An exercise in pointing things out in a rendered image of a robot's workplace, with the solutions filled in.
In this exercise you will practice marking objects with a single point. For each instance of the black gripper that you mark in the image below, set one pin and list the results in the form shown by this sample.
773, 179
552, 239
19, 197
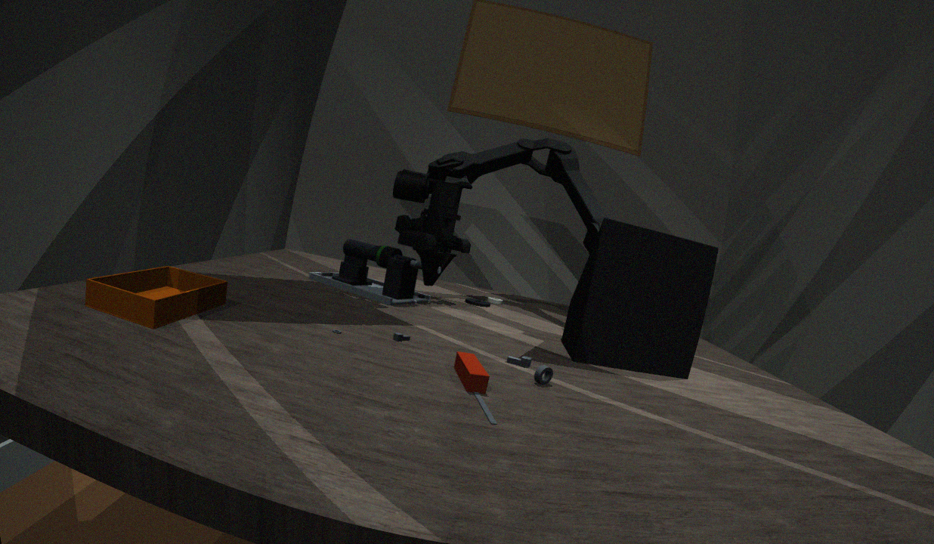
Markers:
435, 244

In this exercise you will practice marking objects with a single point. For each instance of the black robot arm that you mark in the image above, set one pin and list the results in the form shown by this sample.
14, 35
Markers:
451, 173

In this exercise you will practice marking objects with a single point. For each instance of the orange rectangular tray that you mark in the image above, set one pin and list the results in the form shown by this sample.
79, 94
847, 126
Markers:
155, 297

